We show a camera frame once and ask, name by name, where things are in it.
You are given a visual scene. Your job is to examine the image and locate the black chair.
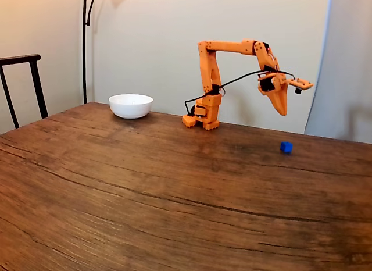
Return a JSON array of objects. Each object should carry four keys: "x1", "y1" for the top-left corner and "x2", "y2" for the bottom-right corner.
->
[{"x1": 0, "y1": 53, "x2": 49, "y2": 130}]

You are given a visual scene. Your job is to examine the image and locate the orange gripper camera mount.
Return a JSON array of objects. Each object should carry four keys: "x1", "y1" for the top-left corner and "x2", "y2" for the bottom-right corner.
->
[{"x1": 287, "y1": 78, "x2": 314, "y2": 95}]

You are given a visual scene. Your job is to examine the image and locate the white bowl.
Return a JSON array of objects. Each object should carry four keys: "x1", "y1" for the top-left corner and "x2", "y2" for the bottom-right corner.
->
[{"x1": 108, "y1": 93, "x2": 154, "y2": 120}]

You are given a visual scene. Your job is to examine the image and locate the black floor lamp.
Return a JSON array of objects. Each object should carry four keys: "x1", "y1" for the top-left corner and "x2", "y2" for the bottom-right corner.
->
[{"x1": 81, "y1": 0, "x2": 129, "y2": 105}]

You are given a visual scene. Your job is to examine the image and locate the pale curtain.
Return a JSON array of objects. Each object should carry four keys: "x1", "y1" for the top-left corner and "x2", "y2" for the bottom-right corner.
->
[{"x1": 303, "y1": 0, "x2": 372, "y2": 145}]

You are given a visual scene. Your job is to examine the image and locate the black camera cable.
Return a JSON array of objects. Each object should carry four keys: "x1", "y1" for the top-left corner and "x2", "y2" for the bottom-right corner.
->
[{"x1": 184, "y1": 70, "x2": 296, "y2": 117}]

